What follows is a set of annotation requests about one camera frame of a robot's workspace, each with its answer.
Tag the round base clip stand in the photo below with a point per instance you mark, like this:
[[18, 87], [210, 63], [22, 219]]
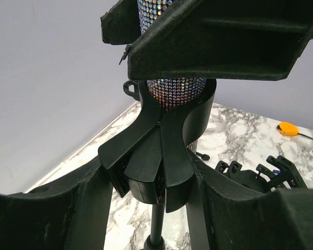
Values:
[[150, 159]]

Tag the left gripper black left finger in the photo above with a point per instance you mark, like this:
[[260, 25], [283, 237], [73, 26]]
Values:
[[70, 212]]

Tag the round base shock mount stand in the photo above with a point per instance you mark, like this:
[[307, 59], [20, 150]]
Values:
[[263, 179]]

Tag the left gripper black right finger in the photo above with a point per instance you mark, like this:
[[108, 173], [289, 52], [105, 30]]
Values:
[[223, 214]]

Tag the glitter microphone silver head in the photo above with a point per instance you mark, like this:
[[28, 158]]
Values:
[[170, 93]]

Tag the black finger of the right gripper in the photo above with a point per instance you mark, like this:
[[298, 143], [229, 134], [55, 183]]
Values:
[[120, 25], [248, 40]]

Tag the orange tape measure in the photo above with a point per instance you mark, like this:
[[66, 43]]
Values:
[[290, 130]]

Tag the black tripod microphone stand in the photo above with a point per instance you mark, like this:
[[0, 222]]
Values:
[[204, 157]]

